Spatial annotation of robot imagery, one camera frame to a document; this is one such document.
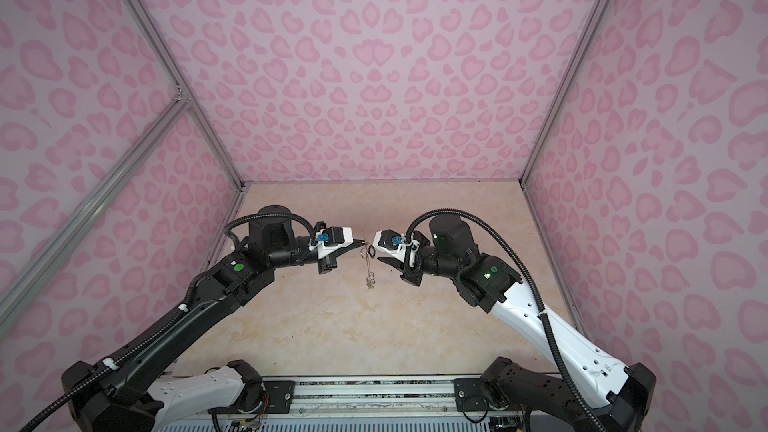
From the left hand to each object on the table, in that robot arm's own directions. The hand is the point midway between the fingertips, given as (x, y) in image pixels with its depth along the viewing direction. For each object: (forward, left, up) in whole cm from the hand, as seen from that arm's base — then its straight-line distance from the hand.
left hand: (361, 234), depth 65 cm
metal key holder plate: (-2, -1, -5) cm, 5 cm away
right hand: (-2, -5, -2) cm, 6 cm away
